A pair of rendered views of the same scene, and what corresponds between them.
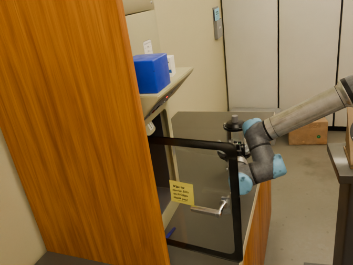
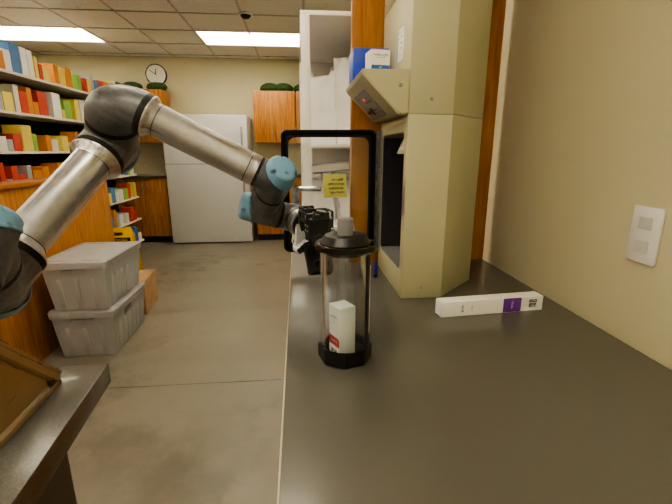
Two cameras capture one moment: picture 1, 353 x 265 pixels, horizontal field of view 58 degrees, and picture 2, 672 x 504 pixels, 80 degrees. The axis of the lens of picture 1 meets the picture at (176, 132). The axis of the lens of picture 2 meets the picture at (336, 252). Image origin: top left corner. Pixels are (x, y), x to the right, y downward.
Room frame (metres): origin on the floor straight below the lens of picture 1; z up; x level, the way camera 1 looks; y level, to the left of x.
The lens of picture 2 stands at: (1.95, -0.62, 1.33)
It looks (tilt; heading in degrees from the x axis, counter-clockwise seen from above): 14 degrees down; 151
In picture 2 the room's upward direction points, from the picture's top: straight up
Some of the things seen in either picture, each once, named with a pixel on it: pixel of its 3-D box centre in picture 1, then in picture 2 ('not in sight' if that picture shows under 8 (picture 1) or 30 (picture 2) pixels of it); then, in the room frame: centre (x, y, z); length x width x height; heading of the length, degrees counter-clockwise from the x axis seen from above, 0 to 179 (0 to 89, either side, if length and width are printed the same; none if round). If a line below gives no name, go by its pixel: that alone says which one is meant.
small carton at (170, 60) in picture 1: (165, 66); (377, 64); (1.03, 0.00, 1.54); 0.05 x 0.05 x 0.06; 75
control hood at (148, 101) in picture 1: (163, 94); (373, 99); (0.98, 0.02, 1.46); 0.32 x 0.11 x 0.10; 157
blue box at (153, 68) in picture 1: (146, 73); (368, 68); (0.90, 0.06, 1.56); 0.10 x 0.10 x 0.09; 67
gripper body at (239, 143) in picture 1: (236, 154); (312, 226); (1.09, -0.22, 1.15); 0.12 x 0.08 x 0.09; 171
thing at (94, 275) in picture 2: not in sight; (97, 273); (-1.18, -0.80, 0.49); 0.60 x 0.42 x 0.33; 157
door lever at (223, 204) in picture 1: (208, 207); not in sight; (0.72, -0.06, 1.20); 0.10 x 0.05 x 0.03; 61
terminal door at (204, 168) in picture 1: (189, 200); (328, 193); (0.78, -0.01, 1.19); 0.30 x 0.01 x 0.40; 61
